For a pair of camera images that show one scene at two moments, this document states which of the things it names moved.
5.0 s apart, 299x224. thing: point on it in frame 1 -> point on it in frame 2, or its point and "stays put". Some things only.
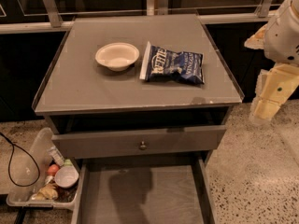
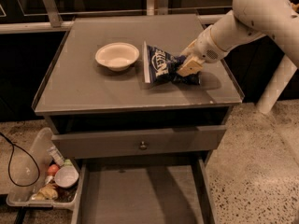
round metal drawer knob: (143, 147) stays put
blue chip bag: (161, 64) stays put
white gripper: (282, 38) -> (204, 49)
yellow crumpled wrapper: (48, 192) stays put
